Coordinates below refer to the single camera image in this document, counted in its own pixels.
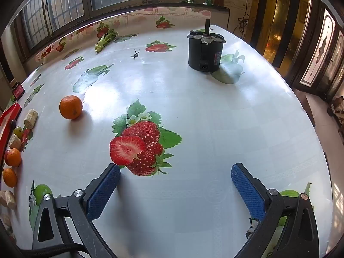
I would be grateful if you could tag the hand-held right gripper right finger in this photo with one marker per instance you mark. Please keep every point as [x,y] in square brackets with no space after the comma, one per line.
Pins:
[248,193]

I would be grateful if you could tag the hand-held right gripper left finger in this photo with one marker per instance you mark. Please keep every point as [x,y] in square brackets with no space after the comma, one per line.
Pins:
[103,193]

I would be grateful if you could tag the orange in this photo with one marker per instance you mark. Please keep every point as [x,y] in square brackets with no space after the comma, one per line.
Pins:
[9,177]
[13,157]
[70,107]

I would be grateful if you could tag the sugarcane piece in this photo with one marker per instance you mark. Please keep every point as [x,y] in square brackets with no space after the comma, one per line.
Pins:
[31,118]
[8,199]
[15,142]

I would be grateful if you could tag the red rimmed tray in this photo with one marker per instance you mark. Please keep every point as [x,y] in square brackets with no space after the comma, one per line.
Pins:
[9,113]

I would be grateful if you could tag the green grape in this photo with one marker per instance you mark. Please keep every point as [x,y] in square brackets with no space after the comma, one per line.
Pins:
[18,132]

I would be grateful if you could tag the small black clip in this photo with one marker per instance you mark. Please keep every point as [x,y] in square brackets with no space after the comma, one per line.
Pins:
[135,54]

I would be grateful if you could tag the green leafy vegetable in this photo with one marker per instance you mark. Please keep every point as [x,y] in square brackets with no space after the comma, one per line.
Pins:
[103,41]

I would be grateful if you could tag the wooden door with glass panels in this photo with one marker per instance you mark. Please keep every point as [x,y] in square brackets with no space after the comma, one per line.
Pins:
[285,18]

